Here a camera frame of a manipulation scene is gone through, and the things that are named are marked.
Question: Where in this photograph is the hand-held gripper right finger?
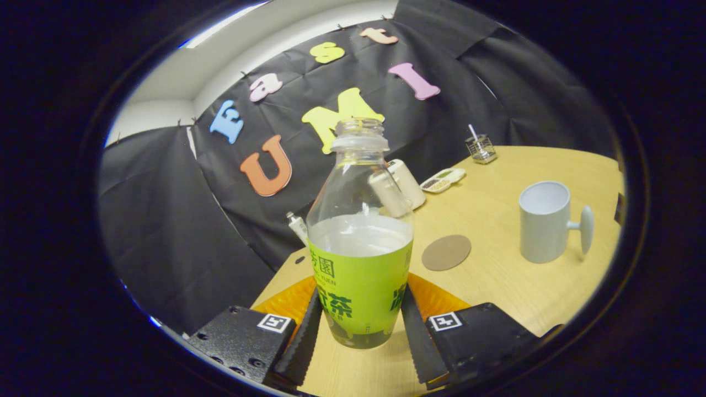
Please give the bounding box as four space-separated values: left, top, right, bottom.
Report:
400 273 544 387

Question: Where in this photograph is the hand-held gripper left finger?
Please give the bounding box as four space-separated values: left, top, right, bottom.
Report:
186 275 324 389

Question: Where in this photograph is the green label juice bottle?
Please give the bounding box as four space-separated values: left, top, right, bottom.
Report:
306 117 414 350

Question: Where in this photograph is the brown round coaster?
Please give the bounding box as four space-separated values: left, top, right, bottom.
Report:
421 234 472 272

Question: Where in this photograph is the pale grey cup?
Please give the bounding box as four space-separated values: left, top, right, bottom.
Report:
518 181 595 264

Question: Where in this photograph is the small white green bottle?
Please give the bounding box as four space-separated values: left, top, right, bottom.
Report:
286 212 309 246

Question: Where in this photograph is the wooden table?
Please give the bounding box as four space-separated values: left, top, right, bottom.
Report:
251 145 627 397

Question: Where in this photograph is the white toaster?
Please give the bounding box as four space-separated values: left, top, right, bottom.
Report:
368 159 426 218

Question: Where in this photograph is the white divided snack tray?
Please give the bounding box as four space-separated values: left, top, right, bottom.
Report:
420 168 467 194

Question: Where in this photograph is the wire mesh holder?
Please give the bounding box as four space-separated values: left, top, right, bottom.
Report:
464 134 498 165

